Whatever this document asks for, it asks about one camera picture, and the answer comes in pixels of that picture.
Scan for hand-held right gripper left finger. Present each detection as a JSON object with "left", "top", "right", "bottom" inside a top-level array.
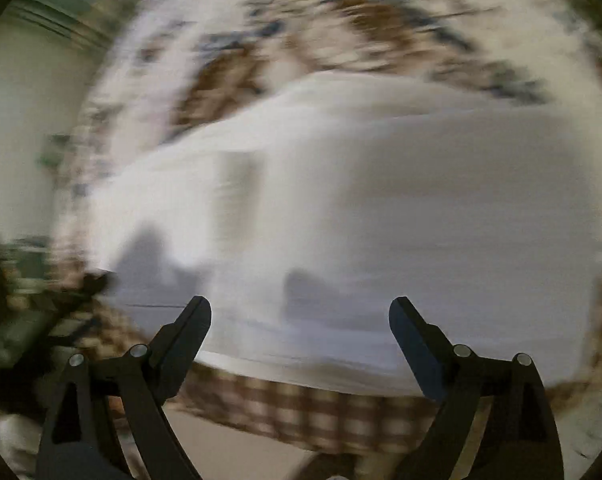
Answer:
[{"left": 35, "top": 295, "right": 213, "bottom": 480}]

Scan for white pants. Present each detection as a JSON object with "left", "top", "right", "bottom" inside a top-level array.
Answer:
[{"left": 88, "top": 74, "right": 602, "bottom": 397}]

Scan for floral printed blanket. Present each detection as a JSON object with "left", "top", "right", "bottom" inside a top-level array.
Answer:
[{"left": 4, "top": 0, "right": 602, "bottom": 456}]

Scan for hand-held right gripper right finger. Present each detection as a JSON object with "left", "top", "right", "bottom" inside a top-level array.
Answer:
[{"left": 388, "top": 296, "right": 565, "bottom": 480}]

